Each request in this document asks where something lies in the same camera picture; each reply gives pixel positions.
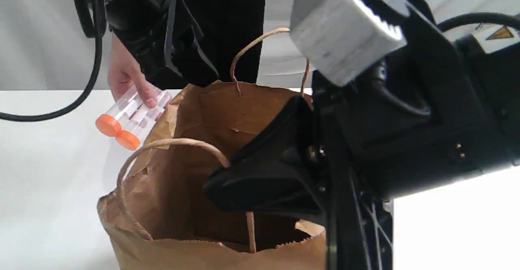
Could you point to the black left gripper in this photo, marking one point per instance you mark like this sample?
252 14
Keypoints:
162 35

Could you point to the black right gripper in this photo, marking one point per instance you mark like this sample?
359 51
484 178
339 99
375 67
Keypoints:
443 108

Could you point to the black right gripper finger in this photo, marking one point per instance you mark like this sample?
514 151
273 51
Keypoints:
278 172

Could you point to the clear tube orange cap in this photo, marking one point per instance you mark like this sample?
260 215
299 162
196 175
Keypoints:
130 136
111 122

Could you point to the brown paper bag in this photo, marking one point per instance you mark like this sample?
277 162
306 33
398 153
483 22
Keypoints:
158 217

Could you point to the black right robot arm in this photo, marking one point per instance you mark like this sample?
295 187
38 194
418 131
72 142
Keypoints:
400 105

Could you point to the person's right hand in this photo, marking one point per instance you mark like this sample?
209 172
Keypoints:
125 72

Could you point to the person's black torso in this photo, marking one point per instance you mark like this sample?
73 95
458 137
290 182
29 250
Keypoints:
227 27

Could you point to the grey backdrop cloth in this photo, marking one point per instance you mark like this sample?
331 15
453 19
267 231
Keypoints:
43 46

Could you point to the grey camera box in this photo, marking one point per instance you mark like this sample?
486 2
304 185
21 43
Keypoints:
343 38

